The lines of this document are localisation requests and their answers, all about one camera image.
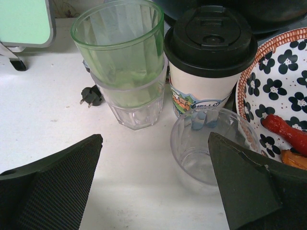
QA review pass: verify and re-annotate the clear faceted glass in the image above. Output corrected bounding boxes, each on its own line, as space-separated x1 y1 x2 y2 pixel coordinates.
90 56 168 130

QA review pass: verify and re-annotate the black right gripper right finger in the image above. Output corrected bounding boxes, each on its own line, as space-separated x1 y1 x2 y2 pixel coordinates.
208 132 307 230

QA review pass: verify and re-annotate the floral patterned plate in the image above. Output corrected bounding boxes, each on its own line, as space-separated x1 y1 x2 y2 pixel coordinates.
235 27 307 162

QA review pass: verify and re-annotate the small clear glass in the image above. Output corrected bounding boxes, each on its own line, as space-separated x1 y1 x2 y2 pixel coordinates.
170 106 260 189

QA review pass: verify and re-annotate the black frying pan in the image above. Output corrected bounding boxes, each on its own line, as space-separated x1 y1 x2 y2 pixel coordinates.
153 0 307 36

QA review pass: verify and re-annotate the black power plug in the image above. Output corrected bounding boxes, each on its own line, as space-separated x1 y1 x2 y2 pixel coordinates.
80 85 104 108

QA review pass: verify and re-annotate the green plastic tumbler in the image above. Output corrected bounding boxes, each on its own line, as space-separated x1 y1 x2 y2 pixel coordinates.
70 0 165 108

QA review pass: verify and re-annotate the orange toy food piece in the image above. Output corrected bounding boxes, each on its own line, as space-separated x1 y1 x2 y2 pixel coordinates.
281 149 307 170

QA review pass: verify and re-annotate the red toy sausage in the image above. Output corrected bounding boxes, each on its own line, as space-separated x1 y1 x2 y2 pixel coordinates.
261 114 307 157

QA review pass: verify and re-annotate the white cup black lid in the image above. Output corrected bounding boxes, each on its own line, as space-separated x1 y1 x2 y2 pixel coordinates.
164 6 258 116

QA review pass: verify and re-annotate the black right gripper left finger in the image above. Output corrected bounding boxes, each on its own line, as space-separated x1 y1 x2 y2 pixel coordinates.
0 134 103 230

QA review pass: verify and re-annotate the green cutting board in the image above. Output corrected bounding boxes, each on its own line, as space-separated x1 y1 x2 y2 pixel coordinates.
0 0 56 48

